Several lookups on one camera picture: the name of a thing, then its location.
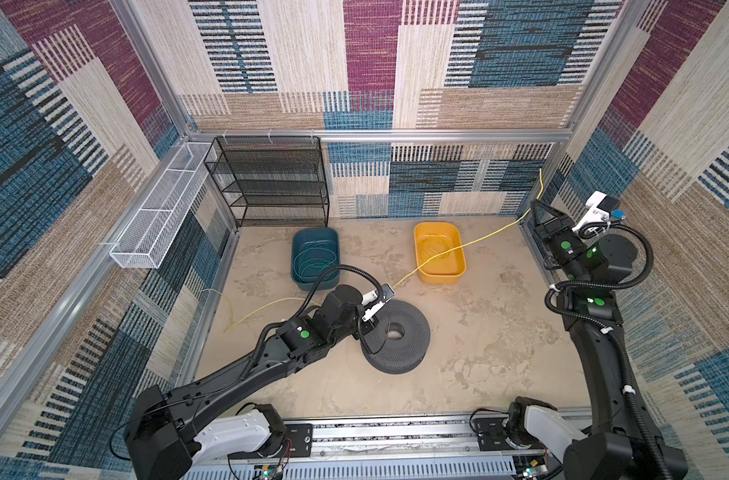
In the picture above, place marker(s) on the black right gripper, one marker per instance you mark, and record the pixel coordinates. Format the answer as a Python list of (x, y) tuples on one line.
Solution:
[(547, 230)]

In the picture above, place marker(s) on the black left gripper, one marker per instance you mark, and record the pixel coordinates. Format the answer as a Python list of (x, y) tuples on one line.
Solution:
[(367, 326)]

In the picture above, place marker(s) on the grey perforated cable spool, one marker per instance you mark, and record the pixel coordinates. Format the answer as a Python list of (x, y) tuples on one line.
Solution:
[(400, 341)]

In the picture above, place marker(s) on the yellow plastic bin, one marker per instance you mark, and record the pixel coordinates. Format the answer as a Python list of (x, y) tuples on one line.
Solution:
[(438, 253)]

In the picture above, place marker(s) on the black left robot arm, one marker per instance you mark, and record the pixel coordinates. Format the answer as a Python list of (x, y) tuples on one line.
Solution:
[(166, 433)]

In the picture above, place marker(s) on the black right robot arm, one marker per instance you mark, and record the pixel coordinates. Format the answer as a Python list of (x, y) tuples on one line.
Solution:
[(599, 256)]

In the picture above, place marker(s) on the teal plastic bin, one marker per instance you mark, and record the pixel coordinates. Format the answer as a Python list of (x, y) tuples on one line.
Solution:
[(313, 250)]

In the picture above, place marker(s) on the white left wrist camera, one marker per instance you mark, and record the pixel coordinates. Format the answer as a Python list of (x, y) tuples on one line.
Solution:
[(386, 295)]

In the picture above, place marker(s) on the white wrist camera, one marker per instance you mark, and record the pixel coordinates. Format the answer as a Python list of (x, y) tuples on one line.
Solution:
[(386, 295), (601, 208)]

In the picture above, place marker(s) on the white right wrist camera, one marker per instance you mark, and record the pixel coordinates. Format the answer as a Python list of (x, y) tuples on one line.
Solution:
[(601, 208)]

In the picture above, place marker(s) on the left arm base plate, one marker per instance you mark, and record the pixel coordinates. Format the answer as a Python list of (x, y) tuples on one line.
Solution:
[(296, 443)]

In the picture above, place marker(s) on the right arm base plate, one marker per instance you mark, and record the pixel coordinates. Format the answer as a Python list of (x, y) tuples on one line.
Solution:
[(492, 436)]

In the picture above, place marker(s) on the black wire mesh shelf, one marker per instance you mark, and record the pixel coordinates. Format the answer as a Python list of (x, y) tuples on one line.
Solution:
[(271, 181)]

